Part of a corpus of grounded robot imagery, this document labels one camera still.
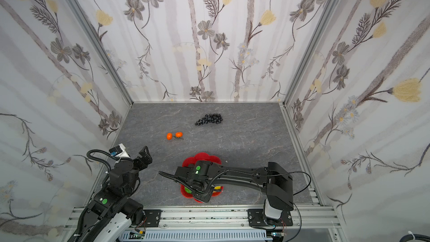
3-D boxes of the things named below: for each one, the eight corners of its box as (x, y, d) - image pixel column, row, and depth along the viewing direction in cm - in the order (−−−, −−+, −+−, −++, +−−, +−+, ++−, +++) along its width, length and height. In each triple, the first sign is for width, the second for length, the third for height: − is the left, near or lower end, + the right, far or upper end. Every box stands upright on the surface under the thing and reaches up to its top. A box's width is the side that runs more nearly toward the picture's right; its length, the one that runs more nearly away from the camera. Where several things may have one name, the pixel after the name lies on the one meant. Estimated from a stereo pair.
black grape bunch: (195, 126, 110) (195, 121, 106) (195, 120, 114) (194, 115, 110) (222, 124, 111) (222, 119, 107) (221, 118, 115) (221, 113, 111)
